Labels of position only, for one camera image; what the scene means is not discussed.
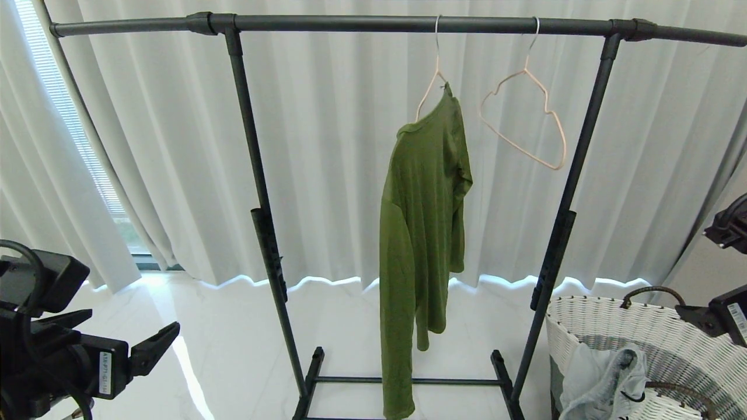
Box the window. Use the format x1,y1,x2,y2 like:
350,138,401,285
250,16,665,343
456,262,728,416
15,0,181,272

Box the black clothes rack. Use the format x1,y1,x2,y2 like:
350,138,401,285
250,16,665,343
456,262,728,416
50,12,747,420

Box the black cable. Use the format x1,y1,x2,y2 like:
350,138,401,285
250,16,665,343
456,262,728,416
0,239,47,316

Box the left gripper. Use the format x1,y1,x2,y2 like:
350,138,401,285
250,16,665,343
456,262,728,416
0,309,180,420

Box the green long-sleeved shirt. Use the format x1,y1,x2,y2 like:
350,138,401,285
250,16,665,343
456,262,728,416
379,82,473,420

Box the pink clothes hanger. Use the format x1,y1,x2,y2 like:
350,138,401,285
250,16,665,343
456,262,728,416
416,15,453,123
479,16,567,171

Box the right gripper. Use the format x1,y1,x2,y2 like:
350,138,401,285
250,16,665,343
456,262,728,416
676,285,747,348

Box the white laundry basket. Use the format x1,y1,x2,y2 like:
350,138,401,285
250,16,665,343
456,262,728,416
546,286,747,420

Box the pale grey garment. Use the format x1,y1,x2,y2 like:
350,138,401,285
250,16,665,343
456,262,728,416
559,343,648,420

